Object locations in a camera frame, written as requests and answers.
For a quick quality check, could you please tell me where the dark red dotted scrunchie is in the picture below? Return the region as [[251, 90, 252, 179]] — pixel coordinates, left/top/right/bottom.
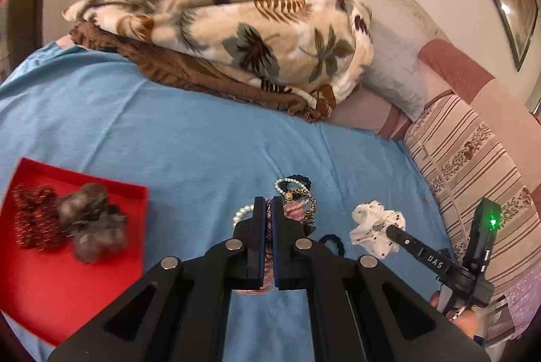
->
[[12, 185, 66, 251]]

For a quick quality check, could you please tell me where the white dotted scrunchie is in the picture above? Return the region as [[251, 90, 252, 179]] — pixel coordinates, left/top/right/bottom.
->
[[349, 201, 406, 259]]

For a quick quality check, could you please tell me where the red white plaid scrunchie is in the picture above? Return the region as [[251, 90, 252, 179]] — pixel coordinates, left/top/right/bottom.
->
[[237, 197, 314, 295]]

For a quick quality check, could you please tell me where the blue bed sheet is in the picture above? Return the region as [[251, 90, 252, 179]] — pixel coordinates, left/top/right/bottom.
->
[[1, 44, 449, 266]]

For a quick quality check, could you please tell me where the white grey pillow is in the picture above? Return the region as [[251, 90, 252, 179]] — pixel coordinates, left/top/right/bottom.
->
[[362, 20, 427, 121]]

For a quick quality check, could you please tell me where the person's right hand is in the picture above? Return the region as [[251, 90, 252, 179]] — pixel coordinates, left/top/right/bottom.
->
[[429, 288, 479, 339]]

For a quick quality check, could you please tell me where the black bead bracelet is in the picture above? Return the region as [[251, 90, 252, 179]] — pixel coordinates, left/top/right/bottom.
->
[[278, 173, 313, 192]]

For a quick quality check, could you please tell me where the black elastic hair tie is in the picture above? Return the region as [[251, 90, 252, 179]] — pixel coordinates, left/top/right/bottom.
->
[[317, 233, 344, 259]]

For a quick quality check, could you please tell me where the grey sheer scrunchie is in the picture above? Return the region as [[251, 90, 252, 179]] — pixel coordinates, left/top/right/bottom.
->
[[56, 183, 128, 264]]

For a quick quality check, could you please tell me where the brown ruffled blanket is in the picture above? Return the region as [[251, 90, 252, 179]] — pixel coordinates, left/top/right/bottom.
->
[[70, 22, 336, 123]]

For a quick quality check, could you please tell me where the white pearl bracelet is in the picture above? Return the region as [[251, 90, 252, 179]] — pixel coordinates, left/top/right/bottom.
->
[[231, 176, 297, 227]]

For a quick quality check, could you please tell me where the red shallow tray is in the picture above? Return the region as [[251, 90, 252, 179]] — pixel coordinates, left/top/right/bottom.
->
[[1, 158, 148, 345]]

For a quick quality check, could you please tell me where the cream leaf print blanket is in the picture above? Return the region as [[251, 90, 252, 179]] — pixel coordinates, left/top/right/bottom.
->
[[62, 0, 374, 119]]

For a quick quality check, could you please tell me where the pink striped floral pillow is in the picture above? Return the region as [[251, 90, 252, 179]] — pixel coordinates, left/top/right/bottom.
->
[[404, 95, 540, 296]]

